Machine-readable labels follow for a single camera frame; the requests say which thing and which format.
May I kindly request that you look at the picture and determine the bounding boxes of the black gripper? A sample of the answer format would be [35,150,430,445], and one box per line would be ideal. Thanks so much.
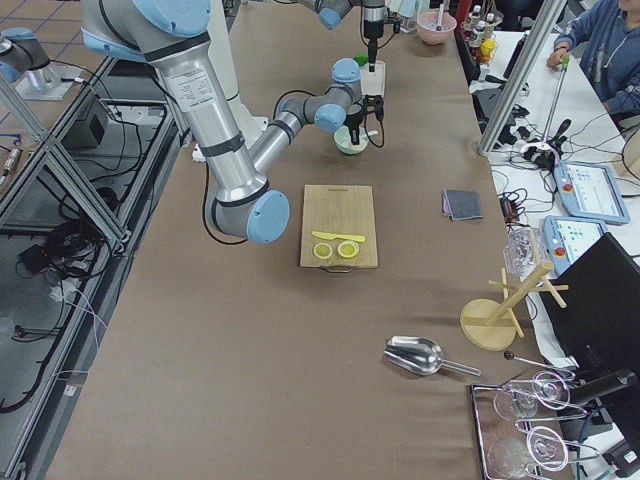
[362,17,400,73]
[344,95,384,145]

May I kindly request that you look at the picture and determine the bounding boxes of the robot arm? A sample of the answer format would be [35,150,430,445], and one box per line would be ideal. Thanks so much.
[299,0,400,73]
[81,1,362,243]

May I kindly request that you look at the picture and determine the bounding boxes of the mint green bowl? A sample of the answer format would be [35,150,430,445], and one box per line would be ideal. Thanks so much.
[333,126,369,155]

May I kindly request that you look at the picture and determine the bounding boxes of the pink bowl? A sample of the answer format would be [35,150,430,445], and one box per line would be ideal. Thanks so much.
[416,11,457,46]

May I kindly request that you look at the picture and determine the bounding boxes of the green lime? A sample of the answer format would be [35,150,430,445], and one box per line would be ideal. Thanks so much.
[353,55,368,67]

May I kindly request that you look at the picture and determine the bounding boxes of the cream rabbit serving tray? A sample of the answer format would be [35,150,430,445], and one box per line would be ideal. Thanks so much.
[360,60,386,97]

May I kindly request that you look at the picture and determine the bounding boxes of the bamboo cutting board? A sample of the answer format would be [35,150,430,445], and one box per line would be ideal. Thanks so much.
[299,185,379,270]

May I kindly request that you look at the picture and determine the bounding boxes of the yellow plastic knife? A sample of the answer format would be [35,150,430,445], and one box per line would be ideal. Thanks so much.
[311,230,366,243]

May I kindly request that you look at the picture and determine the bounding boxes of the single lemon slice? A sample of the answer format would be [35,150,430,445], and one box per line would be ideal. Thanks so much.
[337,240,360,259]

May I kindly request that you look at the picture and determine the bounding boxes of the stacked lemon slices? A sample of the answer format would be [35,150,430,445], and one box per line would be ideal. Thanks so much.
[312,242,333,260]

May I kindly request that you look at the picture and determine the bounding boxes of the grey folded cloth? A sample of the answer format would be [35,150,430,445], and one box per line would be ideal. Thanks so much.
[442,189,483,221]

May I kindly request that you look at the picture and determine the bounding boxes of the seated person blue hoodie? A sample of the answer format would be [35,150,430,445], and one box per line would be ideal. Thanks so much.
[546,0,639,118]

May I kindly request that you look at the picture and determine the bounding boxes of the metal scoop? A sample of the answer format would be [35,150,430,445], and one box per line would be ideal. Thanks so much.
[384,336,482,377]

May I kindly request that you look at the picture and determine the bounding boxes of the wooden mug tree stand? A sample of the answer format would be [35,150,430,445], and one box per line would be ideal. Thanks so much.
[459,232,570,351]

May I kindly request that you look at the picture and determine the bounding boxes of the teach pendant tablet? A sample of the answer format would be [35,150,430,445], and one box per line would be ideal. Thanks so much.
[553,161,631,225]
[543,215,608,273]

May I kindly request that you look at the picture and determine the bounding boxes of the black monitor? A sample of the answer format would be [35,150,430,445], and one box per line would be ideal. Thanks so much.
[540,233,639,451]

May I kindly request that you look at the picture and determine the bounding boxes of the black glass rack tray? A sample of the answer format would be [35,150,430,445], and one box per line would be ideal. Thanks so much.
[465,369,640,480]

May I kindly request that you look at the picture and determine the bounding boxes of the aluminium frame post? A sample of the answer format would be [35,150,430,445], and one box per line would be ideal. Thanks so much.
[477,0,565,157]

